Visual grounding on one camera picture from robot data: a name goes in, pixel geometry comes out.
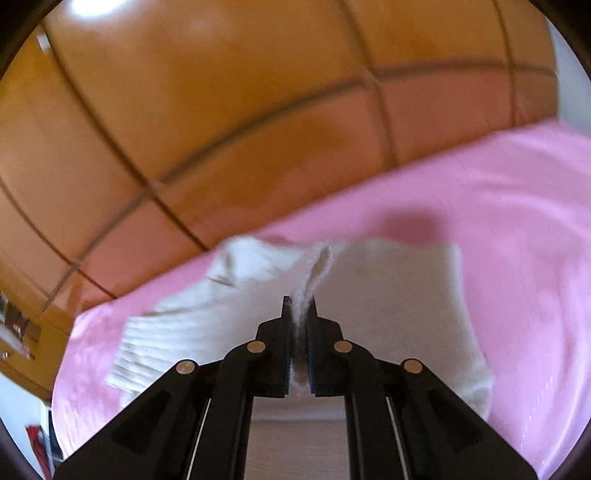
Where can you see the white knitted sweater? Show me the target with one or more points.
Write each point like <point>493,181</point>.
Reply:
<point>398,301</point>

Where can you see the pink bed cover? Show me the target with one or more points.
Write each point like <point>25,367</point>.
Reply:
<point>516,204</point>

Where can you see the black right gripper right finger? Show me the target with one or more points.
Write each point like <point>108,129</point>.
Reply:
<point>402,421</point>

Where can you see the wooden wardrobe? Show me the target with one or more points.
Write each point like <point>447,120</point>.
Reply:
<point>138,134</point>

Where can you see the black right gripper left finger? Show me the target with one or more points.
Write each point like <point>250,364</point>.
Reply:
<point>193,422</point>

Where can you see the wooden shelf with items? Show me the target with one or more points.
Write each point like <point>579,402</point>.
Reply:
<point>19,335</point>

